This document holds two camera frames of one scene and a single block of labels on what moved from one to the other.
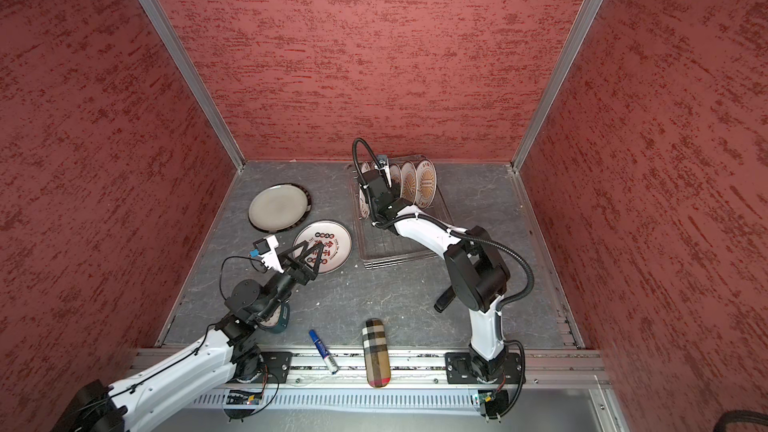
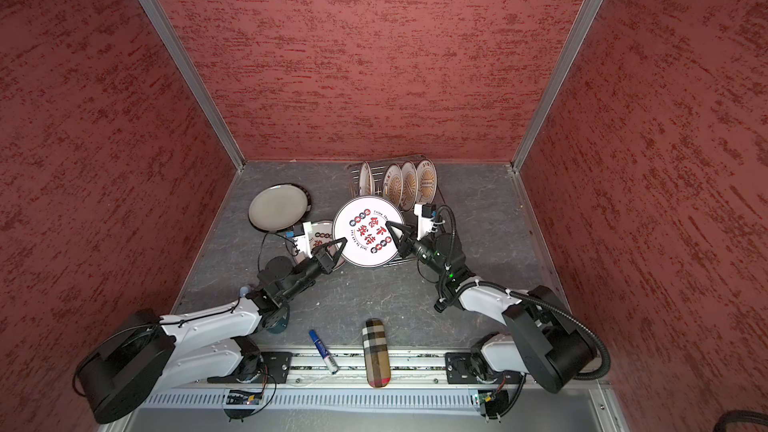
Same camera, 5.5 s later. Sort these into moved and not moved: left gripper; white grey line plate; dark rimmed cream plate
Moved: left gripper
Not moved: white grey line plate; dark rimmed cream plate
